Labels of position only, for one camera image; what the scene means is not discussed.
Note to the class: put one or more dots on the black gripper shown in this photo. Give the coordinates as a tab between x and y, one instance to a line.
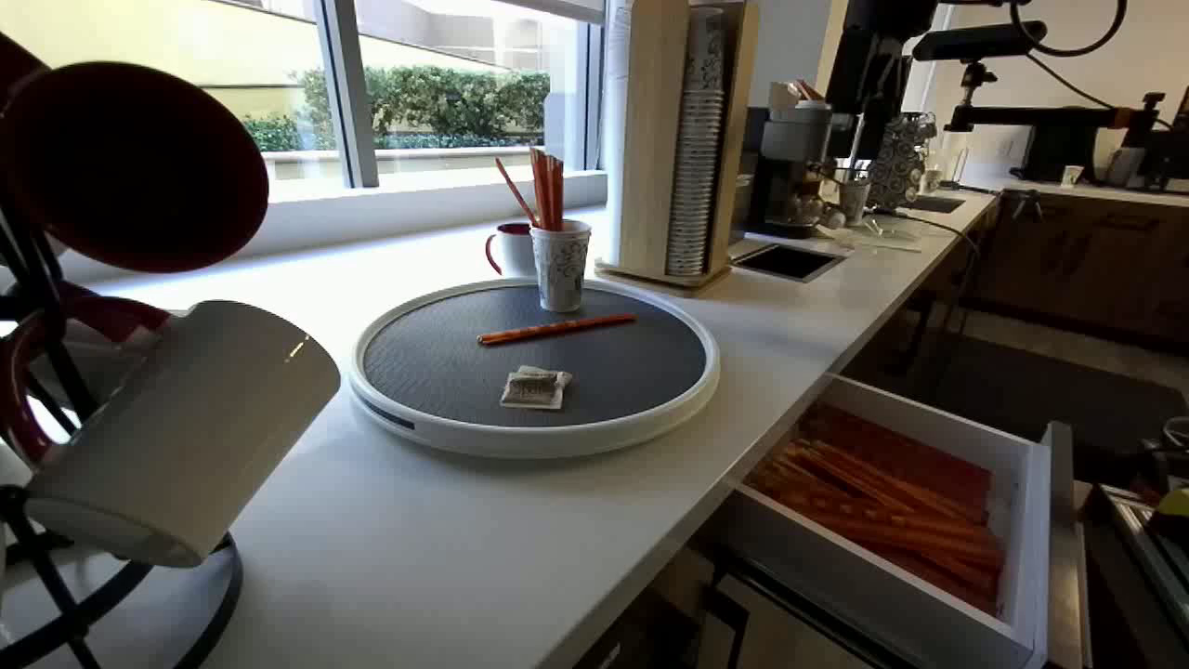
887	44

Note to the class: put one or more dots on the grey window frame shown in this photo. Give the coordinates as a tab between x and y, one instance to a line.
347	99

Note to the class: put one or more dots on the white open drawer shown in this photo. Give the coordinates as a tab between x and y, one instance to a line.
866	597

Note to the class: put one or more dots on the patterned paper coffee cup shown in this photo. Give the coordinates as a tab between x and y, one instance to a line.
559	267

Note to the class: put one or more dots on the white mug red interior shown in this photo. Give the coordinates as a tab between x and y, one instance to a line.
188	421
514	250
124	317

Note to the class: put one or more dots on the black square counter inset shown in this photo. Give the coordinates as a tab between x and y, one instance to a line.
787	263

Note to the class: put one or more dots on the round white tray grey mat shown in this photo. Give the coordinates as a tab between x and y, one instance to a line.
434	373

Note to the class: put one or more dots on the grey metal cart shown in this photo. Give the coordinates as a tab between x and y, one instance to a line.
1147	558

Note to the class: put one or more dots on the silver metal appliance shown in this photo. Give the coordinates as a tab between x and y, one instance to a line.
896	170

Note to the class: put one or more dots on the black camera bar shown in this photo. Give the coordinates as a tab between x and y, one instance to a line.
986	44

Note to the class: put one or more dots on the dark red round object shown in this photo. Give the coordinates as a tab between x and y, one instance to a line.
135	170

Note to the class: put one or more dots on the stack of grey ribbed lids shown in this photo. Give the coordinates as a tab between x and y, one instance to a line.
697	150

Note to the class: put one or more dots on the black metal mug rack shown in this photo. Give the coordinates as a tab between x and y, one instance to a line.
15	508

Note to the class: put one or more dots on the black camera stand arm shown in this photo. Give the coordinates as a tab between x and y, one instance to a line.
1053	131

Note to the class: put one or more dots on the green hedge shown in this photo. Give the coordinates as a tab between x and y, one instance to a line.
457	105

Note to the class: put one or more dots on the pile of orange stick packets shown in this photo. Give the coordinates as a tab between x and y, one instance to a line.
893	508

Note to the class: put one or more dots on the dark wood cabinet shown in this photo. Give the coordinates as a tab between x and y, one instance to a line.
1090	267

